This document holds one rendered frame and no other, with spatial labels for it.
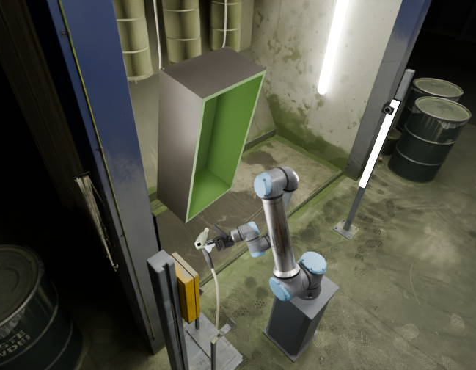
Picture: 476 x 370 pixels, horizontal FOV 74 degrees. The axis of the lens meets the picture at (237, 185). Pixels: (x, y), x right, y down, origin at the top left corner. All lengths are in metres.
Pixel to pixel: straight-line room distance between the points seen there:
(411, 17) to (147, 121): 2.60
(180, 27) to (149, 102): 0.81
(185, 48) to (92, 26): 2.22
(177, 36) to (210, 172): 1.28
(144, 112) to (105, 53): 2.35
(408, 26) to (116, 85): 2.75
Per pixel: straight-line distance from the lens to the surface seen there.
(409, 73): 2.57
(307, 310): 2.05
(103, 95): 1.15
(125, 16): 2.90
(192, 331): 1.76
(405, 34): 3.43
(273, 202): 1.59
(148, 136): 3.41
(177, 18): 3.20
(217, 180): 2.96
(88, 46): 1.10
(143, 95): 3.48
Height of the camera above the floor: 2.39
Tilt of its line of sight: 40 degrees down
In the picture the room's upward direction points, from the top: 4 degrees clockwise
